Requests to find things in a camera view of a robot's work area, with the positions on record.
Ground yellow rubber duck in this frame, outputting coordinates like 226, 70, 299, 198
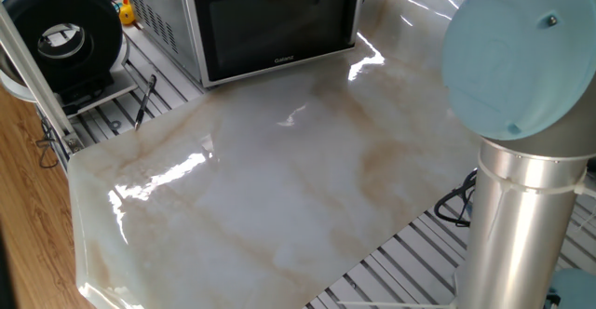
116, 0, 137, 26

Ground silver corner bracket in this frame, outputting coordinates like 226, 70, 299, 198
63, 132, 85, 155

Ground black pen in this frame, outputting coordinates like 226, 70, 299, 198
133, 74, 158, 132

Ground marble pattern table mat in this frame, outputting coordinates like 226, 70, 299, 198
67, 0, 483, 309

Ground white zip tie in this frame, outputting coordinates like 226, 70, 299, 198
477, 157, 596, 198

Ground white flat base board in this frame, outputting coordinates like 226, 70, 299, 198
62, 66, 139, 117

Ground black round ring device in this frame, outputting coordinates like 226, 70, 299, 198
0, 0, 130, 103

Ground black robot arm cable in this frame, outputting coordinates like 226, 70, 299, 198
433, 168, 479, 229

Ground silver microwave oven body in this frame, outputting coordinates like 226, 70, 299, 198
119, 0, 290, 89

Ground aluminium frame post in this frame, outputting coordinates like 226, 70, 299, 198
0, 1, 85, 155

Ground silver microwave oven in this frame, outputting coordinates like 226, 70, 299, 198
183, 0, 367, 89

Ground thin black cable loop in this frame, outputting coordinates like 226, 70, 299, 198
34, 117, 61, 169

